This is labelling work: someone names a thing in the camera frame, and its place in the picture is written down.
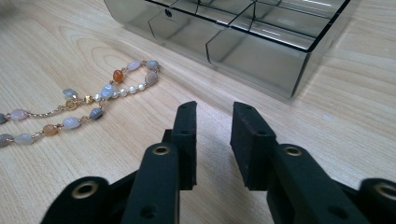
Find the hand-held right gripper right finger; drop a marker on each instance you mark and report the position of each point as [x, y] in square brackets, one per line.
[258, 149]

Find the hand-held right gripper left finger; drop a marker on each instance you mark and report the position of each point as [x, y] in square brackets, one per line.
[183, 146]

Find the clear grey acrylic organizer box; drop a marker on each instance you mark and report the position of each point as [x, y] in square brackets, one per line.
[246, 37]

